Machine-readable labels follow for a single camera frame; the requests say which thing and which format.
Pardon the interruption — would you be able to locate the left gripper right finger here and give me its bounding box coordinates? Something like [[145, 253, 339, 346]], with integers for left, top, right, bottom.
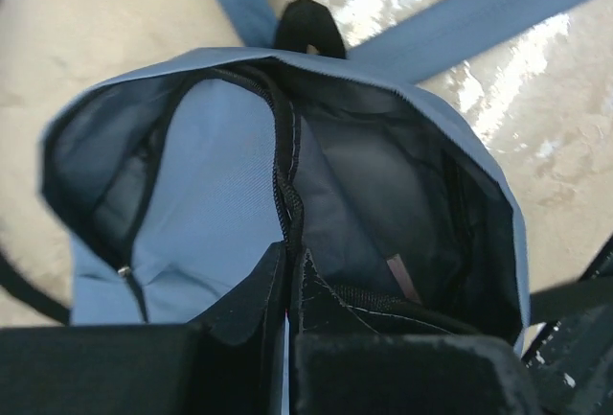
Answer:
[[289, 251, 541, 414]]

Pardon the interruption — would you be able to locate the blue student backpack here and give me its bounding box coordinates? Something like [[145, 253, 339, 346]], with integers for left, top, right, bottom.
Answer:
[[0, 0, 613, 415]]

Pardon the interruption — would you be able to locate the pink cover book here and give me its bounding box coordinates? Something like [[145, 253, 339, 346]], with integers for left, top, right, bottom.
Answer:
[[386, 254, 422, 305]]

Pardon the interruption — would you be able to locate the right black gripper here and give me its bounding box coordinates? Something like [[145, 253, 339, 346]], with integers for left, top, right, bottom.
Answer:
[[523, 241, 612, 414]]

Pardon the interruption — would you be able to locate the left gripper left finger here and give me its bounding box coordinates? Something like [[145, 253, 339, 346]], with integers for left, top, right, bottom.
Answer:
[[1, 243, 286, 414]]

